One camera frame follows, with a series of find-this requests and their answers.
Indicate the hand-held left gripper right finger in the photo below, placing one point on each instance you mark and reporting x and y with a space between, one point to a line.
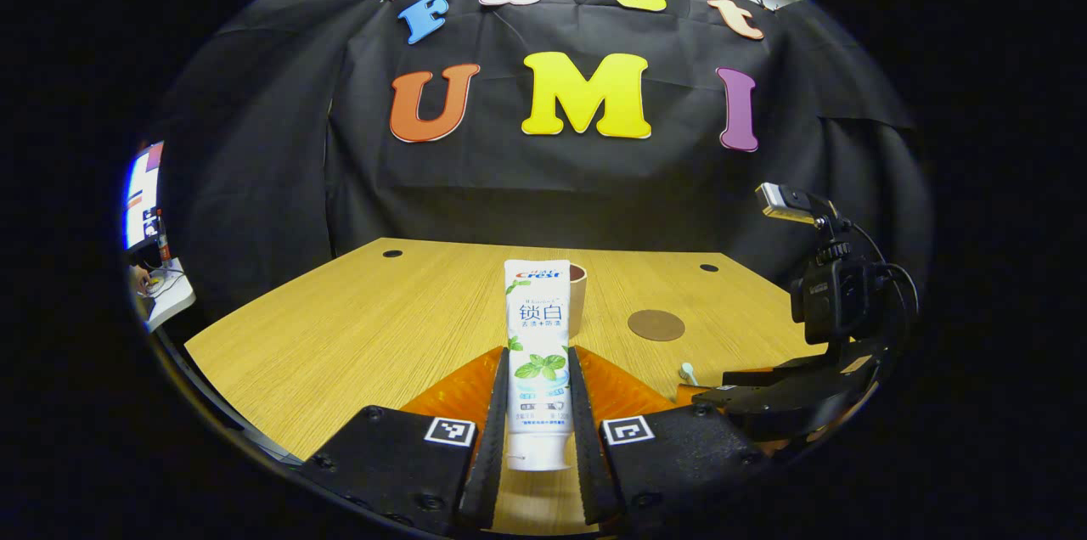
584 438

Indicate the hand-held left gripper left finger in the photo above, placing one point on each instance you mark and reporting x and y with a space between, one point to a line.
491 438

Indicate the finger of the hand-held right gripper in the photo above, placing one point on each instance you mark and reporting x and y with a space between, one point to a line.
781 413
807 372

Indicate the green toothbrush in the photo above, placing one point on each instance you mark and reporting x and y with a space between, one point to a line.
689 372

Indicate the white toothpaste tube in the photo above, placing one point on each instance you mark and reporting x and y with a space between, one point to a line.
537 336

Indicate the brown round coaster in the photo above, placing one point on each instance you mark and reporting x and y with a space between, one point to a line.
656 325

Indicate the beige cup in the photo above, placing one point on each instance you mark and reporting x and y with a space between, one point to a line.
577 302

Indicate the wooden desktop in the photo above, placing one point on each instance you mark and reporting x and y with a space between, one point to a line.
374 328

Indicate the black backdrop cloth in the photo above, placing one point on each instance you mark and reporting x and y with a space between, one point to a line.
543 183

